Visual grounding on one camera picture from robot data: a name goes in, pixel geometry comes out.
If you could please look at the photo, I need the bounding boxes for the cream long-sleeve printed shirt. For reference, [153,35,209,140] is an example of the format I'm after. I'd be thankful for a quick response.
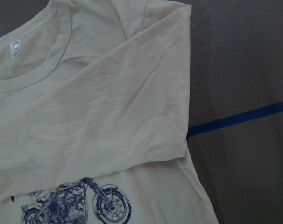
[0,0,218,224]

